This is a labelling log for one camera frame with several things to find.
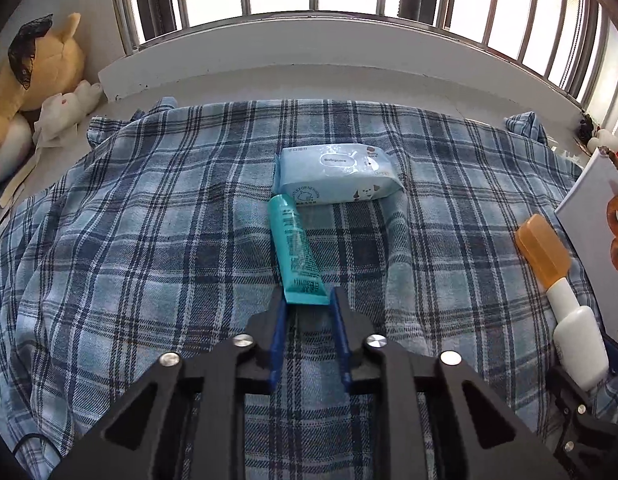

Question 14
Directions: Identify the black cable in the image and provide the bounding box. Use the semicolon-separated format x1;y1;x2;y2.
9;430;65;461

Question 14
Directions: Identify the black plush toy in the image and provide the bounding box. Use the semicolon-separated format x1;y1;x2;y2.
576;112;597;143

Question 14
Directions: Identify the beige cardboard strip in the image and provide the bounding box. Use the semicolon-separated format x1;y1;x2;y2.
0;150;40;221

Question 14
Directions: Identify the white and pink plush toy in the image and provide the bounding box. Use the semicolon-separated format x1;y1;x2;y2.
0;112;34;183

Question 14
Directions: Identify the yellow plush toy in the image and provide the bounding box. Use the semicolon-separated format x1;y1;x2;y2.
0;12;87;148

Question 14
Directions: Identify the white cardboard box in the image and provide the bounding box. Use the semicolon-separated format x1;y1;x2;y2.
554;147;618;356

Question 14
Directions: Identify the light blue wet wipes pack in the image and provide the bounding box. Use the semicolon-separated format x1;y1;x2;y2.
273;144;405;206

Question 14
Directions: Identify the small white plush toy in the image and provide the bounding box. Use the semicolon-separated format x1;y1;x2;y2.
33;79;104;148

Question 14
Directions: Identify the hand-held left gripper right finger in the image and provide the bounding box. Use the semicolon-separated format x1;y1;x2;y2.
330;286;570;480

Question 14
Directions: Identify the blue plaid blanket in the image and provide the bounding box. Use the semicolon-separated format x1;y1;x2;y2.
0;97;618;480

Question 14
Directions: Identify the white and red plush toy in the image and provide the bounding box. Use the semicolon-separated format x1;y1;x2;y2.
586;127;618;171

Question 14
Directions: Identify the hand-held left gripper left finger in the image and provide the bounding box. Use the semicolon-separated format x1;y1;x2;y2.
49;287;290;480

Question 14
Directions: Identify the teal tube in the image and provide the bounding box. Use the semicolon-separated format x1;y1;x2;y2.
266;194;332;307

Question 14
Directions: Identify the white plastic bottle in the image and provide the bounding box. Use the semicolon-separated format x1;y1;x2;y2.
545;280;610;391

